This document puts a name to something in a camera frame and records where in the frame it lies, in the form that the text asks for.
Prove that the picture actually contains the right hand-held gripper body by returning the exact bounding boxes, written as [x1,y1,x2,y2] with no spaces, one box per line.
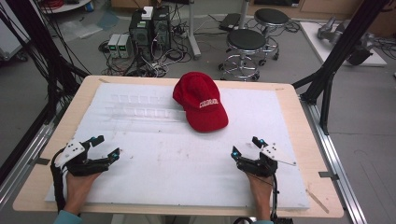
[237,143,298,179]

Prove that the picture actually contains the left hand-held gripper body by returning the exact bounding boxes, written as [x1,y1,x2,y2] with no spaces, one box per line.
[55,138,110,177]

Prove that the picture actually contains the red baseball cap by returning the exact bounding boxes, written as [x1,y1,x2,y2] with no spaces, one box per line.
[172,71,230,134]

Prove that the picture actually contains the person's right hand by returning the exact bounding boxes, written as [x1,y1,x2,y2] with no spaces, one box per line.
[245,172,275,209]

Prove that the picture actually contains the person's left hand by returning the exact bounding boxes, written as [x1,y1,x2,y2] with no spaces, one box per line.
[64,171,103,209]

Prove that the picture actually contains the wooden table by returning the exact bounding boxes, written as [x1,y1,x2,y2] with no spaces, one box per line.
[12,75,346,219]

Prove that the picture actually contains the white foam board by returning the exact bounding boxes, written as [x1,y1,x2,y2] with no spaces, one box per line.
[45,82,311,210]

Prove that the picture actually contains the beige tape strip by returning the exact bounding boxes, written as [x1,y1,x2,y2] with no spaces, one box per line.
[305,189,331,215]

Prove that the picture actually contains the grey power supply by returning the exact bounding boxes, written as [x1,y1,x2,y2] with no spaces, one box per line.
[118,34,134,59]
[106,33,121,59]

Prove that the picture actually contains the black round stool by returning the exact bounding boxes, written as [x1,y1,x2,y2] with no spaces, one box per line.
[218,28,268,83]
[253,7,290,67]

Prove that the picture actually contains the black computer tower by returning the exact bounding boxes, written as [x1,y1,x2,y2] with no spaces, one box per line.
[128,9,154,61]
[151,5,173,52]

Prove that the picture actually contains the white platform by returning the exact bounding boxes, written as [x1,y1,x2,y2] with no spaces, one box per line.
[299,21,389,68]

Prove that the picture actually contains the grey robot part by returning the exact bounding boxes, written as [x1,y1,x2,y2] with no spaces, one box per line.
[316,16,375,66]

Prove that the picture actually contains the round white table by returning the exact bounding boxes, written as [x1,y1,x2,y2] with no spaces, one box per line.
[39,0,93,15]

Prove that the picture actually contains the white box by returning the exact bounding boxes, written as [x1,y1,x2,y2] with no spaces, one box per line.
[141,6,154,21]

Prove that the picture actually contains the thin black cable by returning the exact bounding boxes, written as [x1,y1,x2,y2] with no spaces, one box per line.
[268,173,280,222]

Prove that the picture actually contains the black sleeved cable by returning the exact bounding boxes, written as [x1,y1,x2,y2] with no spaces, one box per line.
[49,147,68,213]

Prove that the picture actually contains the aluminium rail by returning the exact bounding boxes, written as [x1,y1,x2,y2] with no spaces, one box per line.
[0,119,56,207]
[299,94,369,224]

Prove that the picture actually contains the tangle of floor cables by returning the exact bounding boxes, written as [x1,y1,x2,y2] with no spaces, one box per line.
[98,12,195,78]

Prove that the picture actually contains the black metal frame stand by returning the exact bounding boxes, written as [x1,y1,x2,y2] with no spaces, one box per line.
[291,0,391,135]
[0,0,92,126]

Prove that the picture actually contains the grey metal post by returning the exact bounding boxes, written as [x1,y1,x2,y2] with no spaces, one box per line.
[186,0,203,61]

